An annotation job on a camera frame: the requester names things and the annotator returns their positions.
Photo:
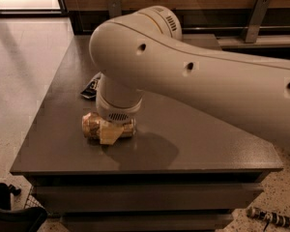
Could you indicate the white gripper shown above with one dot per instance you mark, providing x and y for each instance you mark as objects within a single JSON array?
[{"x": 117, "y": 114}]

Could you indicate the orange soda can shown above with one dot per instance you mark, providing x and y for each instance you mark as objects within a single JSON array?
[{"x": 92, "y": 125}]

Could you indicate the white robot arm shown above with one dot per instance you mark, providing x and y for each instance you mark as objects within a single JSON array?
[{"x": 144, "y": 52}]

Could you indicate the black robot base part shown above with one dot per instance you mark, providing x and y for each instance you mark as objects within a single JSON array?
[{"x": 22, "y": 220}]

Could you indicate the blue kettle chips bag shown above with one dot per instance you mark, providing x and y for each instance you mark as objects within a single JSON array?
[{"x": 90, "y": 91}]

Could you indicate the grey drawer cabinet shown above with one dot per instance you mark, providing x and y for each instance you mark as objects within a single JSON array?
[{"x": 183, "y": 171}]

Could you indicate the left metal wall bracket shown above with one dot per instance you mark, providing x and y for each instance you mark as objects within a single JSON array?
[{"x": 114, "y": 8}]

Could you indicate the metal wall bracket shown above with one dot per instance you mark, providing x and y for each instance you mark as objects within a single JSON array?
[
  {"x": 257, "y": 15},
  {"x": 114, "y": 8}
]

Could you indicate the right metal wall bracket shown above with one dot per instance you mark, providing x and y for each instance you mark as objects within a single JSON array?
[{"x": 257, "y": 15}]

